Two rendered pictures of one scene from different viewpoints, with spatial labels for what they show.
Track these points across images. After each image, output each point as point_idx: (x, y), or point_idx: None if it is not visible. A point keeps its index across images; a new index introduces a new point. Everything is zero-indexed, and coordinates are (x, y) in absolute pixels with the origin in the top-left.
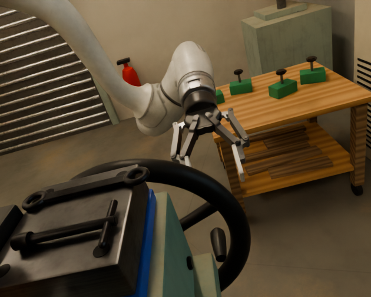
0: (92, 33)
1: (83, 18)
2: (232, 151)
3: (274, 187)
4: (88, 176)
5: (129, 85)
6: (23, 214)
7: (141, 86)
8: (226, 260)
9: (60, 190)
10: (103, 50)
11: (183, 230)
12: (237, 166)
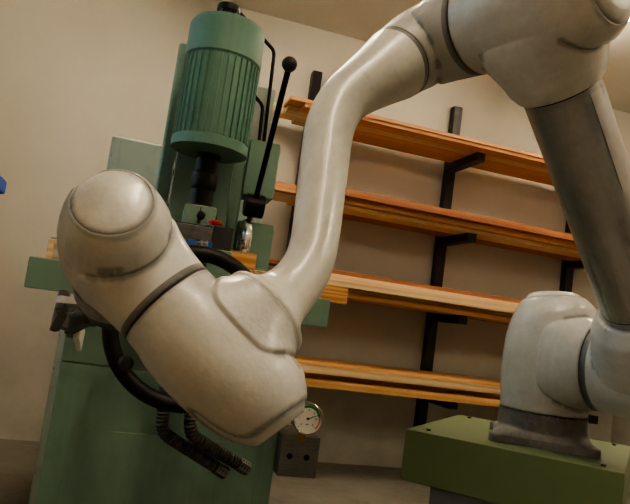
0: (302, 143)
1: (307, 119)
2: (80, 331)
3: None
4: (190, 224)
5: (281, 260)
6: (213, 231)
7: (259, 274)
8: (123, 354)
9: (198, 224)
10: (298, 174)
11: None
12: (81, 339)
